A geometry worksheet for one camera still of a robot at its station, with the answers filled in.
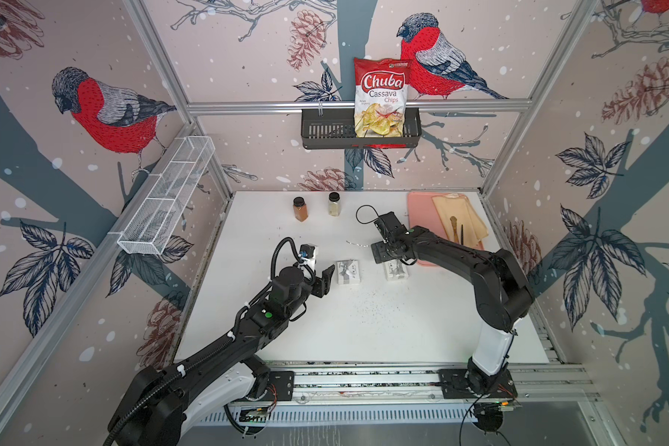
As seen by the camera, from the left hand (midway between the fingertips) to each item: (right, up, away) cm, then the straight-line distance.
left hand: (329, 259), depth 80 cm
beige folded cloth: (+53, +17, +35) cm, 66 cm away
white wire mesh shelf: (-47, +10, -8) cm, 48 cm away
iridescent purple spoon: (+49, +11, +31) cm, 59 cm away
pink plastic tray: (+38, +14, +36) cm, 54 cm away
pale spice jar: (0, +18, +29) cm, 34 cm away
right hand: (+19, +1, +16) cm, 25 cm away
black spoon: (+51, +5, +27) cm, 58 cm away
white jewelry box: (+6, -6, +13) cm, 15 cm away
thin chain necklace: (+10, +2, +24) cm, 26 cm away
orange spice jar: (-13, +15, +27) cm, 34 cm away
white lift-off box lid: (+22, -6, +13) cm, 26 cm away
